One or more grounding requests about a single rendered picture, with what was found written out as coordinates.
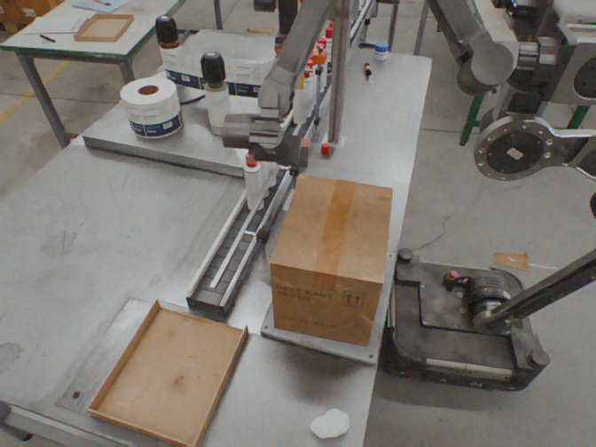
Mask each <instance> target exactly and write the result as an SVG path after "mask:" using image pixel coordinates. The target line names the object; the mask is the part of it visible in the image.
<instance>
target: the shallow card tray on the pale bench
mask: <svg viewBox="0 0 596 447"><path fill-rule="evenodd" d="M134 20H135V19H134V14H115V13H95V14H94V15H93V16H92V17H91V18H90V19H89V20H88V21H87V22H86V23H85V24H84V25H83V26H82V27H81V28H80V29H79V30H78V31H77V32H76V33H75V34H74V35H73V37H74V40H75V41H76V42H101V43H116V42H117V41H118V39H119V38H120V37H121V36H122V35H123V33H124V32H125V31H126V30H127V28H128V27H129V26H130V25H131V23H132V22H133V21H134Z"/></svg>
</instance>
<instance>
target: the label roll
mask: <svg viewBox="0 0 596 447"><path fill-rule="evenodd" d="M121 97H122V102H123V104H124V107H125V110H126V113H127V115H128V118H129V124H130V127H131V129H132V131H133V132H134V133H135V134H136V135H138V136H140V137H145V138H158V137H165V136H168V135H171V134H173V133H175V132H176V131H178V130H179V129H180V128H181V127H182V125H183V122H184V121H183V116H182V113H181V108H180V104H179V100H178V95H177V92H176V85H175V84H174V83H173V82H172V81H170V80H168V79H165V78H160V77H149V78H143V79H139V80H136V81H134V82H131V83H129V84H127V85H126V86H125V87H124V88H123V89H122V91H121Z"/></svg>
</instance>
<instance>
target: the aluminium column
mask: <svg viewBox="0 0 596 447"><path fill-rule="evenodd" d="M352 6H353V0H337V2H336V9H343V10H350V9H351V7H352ZM351 20H352V14H351V16H350V18H349V19H343V18H335V30H334V43H333V69H332V83H331V97H330V110H329V124H328V138H327V143H330V144H335V145H338V144H339V143H340V140H341V126H342V116H343V107H344V97H345V87H346V77H347V67H348V58H349V39H350V30H351Z"/></svg>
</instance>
